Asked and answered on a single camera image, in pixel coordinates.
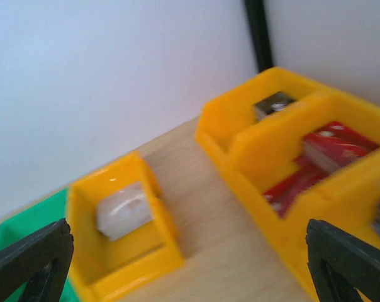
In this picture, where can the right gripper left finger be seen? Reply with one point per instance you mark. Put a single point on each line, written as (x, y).
(39, 263)

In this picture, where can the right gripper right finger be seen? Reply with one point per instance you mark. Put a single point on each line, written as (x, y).
(342, 266)

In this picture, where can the clear card holders stack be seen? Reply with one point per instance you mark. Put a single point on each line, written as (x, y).
(123, 212)

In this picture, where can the yellow bin with red cards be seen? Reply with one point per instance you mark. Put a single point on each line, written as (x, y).
(264, 155)

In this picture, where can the red card stack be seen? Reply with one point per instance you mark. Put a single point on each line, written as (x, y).
(325, 151)

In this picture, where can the black card stack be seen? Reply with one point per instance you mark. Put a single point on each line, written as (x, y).
(272, 104)

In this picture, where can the yellow bin with black cards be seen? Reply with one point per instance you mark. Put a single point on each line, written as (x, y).
(232, 112)

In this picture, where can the green storage bin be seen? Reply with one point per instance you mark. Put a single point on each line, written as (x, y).
(28, 221)

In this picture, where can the small yellow storage bin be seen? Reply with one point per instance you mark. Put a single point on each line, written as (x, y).
(102, 270)

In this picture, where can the right black frame post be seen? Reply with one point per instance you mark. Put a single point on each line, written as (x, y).
(259, 33)

